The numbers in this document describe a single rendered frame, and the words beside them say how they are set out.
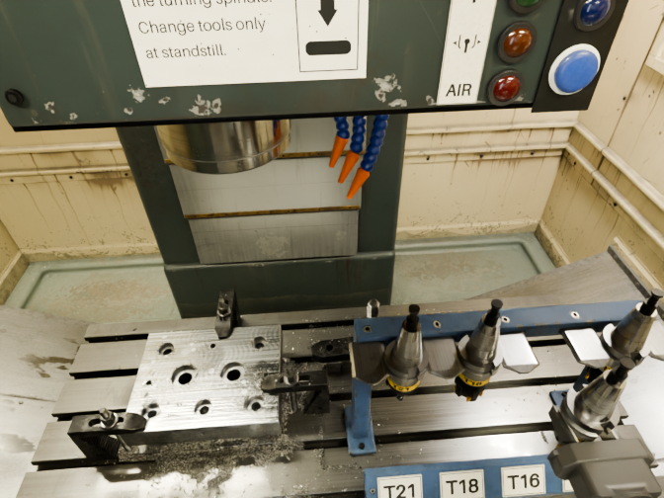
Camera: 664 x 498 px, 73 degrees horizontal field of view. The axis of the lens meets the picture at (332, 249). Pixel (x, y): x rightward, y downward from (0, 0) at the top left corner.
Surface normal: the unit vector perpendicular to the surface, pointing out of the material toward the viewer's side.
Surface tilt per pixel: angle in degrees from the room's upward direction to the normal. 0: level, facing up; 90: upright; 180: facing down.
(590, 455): 0
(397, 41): 90
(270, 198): 90
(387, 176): 90
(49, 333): 24
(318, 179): 90
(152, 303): 0
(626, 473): 0
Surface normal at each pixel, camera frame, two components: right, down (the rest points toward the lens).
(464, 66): 0.07, 0.66
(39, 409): 0.39, -0.72
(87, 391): -0.02, -0.75
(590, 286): -0.43, -0.66
